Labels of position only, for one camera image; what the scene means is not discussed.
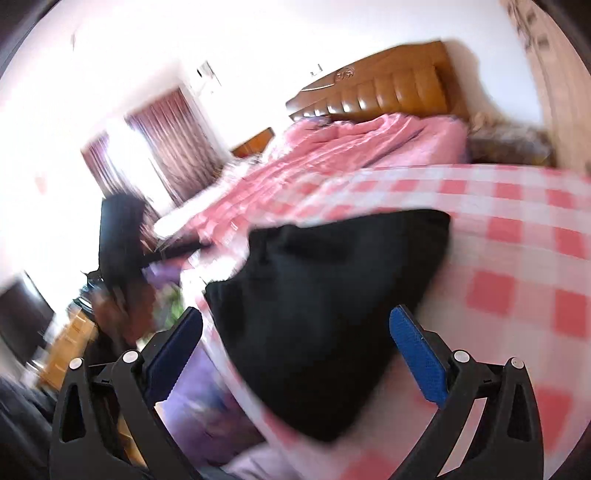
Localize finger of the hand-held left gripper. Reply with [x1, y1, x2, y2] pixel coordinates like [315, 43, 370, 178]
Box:
[150, 241, 209, 266]

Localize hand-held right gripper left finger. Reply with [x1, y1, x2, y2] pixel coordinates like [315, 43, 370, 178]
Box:
[48, 307, 204, 480]

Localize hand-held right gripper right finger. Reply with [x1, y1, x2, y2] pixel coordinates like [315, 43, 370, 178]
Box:
[389, 305, 544, 480]

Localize black pants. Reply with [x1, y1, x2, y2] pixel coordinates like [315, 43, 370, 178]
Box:
[204, 209, 451, 444]

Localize person's left hand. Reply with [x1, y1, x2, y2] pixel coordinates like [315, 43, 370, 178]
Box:
[91, 281, 157, 346]

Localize green cloth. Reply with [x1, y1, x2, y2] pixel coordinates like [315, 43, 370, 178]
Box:
[157, 286, 186, 326]

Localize purple blanket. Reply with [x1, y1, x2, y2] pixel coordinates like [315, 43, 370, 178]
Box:
[143, 258, 296, 480]

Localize maroon patterned curtain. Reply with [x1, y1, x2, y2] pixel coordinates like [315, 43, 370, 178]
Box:
[81, 135, 139, 200]
[124, 88, 228, 205]

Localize wooden desk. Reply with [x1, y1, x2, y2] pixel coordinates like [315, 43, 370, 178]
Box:
[38, 305, 100, 394]

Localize black monitor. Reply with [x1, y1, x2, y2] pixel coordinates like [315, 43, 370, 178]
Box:
[0, 271, 57, 366]

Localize wooden nightstand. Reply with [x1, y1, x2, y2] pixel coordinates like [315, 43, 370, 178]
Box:
[231, 128, 273, 158]

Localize pink checked quilt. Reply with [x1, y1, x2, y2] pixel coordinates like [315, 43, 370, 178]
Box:
[154, 113, 591, 480]

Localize person's dark clothing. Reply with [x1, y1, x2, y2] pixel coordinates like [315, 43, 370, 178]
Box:
[0, 373, 61, 480]

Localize brown floral cloth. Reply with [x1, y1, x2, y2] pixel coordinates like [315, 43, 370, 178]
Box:
[468, 111, 557, 168]

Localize wooden padded headboard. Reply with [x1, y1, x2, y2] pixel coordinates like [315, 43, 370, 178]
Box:
[285, 41, 472, 123]

